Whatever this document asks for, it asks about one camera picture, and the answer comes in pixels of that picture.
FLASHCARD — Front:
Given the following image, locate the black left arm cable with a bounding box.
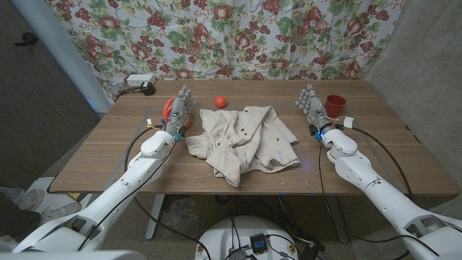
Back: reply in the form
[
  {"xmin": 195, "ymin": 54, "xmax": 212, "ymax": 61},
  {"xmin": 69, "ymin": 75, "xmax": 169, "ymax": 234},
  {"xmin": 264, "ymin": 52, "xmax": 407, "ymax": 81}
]
[{"xmin": 77, "ymin": 124, "xmax": 212, "ymax": 260}]

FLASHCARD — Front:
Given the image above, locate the pale round pillar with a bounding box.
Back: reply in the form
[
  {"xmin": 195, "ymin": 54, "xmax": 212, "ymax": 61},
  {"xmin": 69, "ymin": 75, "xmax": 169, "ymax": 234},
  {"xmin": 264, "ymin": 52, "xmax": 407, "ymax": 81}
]
[{"xmin": 10, "ymin": 0, "xmax": 112, "ymax": 113}]

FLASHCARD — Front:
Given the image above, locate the black wall hook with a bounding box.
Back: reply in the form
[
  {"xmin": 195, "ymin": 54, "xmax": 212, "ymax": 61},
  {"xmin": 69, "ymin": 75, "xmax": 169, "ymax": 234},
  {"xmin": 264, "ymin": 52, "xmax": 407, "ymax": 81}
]
[{"xmin": 14, "ymin": 32, "xmax": 39, "ymax": 47}]

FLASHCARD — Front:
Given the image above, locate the white power strip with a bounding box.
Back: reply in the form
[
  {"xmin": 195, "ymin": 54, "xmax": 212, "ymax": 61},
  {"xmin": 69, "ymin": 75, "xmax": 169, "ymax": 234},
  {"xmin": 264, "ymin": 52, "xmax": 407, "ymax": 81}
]
[{"xmin": 126, "ymin": 74, "xmax": 157, "ymax": 87}]

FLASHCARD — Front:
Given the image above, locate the white table leg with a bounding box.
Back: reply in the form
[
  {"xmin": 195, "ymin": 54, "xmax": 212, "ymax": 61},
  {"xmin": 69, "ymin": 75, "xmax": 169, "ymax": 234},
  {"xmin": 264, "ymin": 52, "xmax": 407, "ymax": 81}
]
[{"xmin": 145, "ymin": 194, "xmax": 166, "ymax": 241}]

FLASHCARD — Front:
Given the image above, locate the grey table leg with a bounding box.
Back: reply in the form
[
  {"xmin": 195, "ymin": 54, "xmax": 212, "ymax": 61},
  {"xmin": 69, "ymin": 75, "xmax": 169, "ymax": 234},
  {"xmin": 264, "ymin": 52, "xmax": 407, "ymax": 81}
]
[{"xmin": 326, "ymin": 194, "xmax": 349, "ymax": 244}]

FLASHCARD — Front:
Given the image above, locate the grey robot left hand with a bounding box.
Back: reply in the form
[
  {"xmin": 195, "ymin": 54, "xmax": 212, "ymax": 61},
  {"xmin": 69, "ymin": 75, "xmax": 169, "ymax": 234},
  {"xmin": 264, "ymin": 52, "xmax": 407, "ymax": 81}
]
[{"xmin": 165, "ymin": 85, "xmax": 196, "ymax": 137}]

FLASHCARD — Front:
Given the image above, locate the red cup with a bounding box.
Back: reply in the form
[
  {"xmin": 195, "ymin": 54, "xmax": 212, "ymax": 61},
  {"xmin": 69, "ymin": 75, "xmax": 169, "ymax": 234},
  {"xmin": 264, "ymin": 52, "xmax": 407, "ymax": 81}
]
[{"xmin": 323, "ymin": 94, "xmax": 347, "ymax": 118}]

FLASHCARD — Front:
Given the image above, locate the person in dark trousers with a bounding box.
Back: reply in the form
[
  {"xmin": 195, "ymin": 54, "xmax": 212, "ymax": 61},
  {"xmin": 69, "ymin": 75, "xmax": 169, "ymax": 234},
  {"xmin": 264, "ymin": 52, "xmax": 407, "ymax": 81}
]
[{"xmin": 0, "ymin": 193, "xmax": 41, "ymax": 242}]

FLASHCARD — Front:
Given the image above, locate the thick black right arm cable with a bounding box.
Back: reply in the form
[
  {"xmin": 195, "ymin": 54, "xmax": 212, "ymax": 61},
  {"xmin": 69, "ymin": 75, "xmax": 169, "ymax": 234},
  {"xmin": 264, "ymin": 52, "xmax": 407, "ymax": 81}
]
[{"xmin": 335, "ymin": 124, "xmax": 414, "ymax": 202}]

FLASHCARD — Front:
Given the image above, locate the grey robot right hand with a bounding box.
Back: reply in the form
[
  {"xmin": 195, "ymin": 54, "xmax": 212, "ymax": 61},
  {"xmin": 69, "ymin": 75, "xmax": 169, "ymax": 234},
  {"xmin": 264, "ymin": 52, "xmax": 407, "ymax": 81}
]
[{"xmin": 295, "ymin": 84, "xmax": 331, "ymax": 133}]

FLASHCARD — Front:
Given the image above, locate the black plug adapter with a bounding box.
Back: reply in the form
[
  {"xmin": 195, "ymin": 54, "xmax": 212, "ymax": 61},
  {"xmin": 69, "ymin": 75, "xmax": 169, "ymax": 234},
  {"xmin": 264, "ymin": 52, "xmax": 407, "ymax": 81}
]
[{"xmin": 139, "ymin": 82, "xmax": 157, "ymax": 97}]

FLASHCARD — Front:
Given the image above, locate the black box on torso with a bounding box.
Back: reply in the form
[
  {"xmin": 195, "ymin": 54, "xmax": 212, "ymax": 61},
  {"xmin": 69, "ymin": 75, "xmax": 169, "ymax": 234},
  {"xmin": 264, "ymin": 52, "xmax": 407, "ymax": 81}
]
[{"xmin": 250, "ymin": 233, "xmax": 269, "ymax": 254}]

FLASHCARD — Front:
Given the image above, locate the orange plastic ring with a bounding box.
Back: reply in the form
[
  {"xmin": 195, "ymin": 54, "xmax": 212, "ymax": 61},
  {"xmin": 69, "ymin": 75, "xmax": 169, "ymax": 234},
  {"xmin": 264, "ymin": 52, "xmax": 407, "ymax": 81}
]
[{"xmin": 162, "ymin": 97, "xmax": 193, "ymax": 129}]

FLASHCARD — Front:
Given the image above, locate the beige button jacket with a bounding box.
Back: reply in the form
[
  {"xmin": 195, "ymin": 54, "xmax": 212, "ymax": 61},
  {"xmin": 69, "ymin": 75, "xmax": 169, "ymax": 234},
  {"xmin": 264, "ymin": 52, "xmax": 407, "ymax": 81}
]
[{"xmin": 185, "ymin": 105, "xmax": 301, "ymax": 188}]

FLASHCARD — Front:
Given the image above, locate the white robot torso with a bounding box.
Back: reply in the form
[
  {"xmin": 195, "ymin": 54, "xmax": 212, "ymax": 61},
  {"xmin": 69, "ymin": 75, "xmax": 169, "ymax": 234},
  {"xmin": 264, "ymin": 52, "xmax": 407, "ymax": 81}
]
[{"xmin": 194, "ymin": 215, "xmax": 300, "ymax": 260}]

